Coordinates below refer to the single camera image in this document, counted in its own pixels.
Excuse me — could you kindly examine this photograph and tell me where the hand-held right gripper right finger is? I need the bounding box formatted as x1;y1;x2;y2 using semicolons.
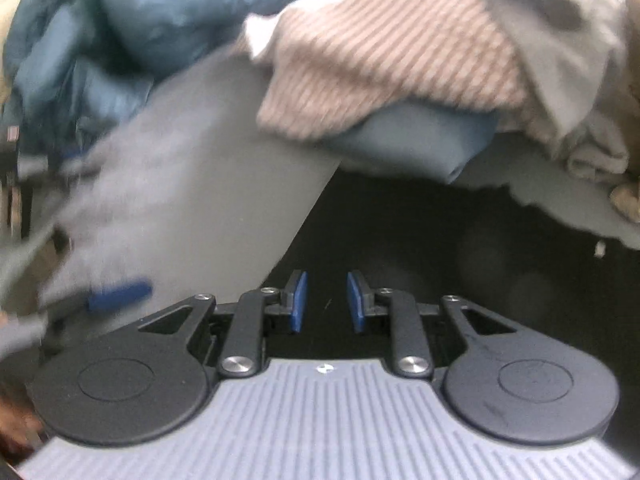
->
347;270;518;376

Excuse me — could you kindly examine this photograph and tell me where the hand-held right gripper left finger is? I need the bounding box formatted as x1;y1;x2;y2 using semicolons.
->
137;270;308;376

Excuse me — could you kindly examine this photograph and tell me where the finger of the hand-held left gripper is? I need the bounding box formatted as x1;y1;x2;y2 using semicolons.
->
40;279;153;318
15;154;101;180

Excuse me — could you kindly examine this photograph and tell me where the black printed t-shirt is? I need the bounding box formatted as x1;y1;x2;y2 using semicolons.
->
262;162;640;376

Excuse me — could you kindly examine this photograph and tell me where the teal duvet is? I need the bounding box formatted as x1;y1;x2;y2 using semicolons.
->
0;0;381;146

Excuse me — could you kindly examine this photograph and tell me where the grey-blue folded garment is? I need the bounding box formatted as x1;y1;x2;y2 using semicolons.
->
320;102;501;185

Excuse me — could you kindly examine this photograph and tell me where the pink houndstooth sweater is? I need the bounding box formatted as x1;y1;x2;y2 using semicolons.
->
245;0;556;143

